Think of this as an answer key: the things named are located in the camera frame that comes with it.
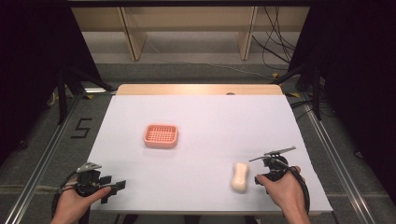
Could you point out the light wooden shelf unit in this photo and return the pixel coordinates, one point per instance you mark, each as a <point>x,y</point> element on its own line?
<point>186,18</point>

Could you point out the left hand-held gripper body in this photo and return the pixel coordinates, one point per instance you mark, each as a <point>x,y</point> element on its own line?
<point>88,182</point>

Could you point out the black metal stand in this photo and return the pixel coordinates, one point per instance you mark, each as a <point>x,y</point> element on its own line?
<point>311,84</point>
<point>67,90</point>

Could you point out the yellow tape piece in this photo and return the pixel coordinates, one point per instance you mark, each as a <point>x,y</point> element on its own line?
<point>88,96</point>
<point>275,75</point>
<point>292,94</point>

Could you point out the person's right hand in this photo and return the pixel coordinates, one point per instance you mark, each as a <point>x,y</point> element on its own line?
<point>285,193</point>

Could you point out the metal floor rail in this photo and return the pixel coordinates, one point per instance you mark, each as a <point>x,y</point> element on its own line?
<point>339,165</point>
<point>40,165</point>

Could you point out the cream soap bar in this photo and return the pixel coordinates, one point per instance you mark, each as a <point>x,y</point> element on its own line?
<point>239,177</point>

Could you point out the pink soap dish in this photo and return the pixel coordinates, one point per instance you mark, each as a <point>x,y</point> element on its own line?
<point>161,136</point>

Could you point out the wooden table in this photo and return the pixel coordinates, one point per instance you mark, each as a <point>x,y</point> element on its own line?
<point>186,89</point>

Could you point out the black curtain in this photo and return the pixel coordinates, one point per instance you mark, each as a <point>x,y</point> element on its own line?
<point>361,77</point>
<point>28,68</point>

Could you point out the person's left hand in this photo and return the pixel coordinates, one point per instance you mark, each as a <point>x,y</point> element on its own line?
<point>74,207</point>

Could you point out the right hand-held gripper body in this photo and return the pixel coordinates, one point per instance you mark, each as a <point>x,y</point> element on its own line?
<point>275,165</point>

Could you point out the white table cover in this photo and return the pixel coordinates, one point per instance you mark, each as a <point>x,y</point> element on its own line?
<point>202,124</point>

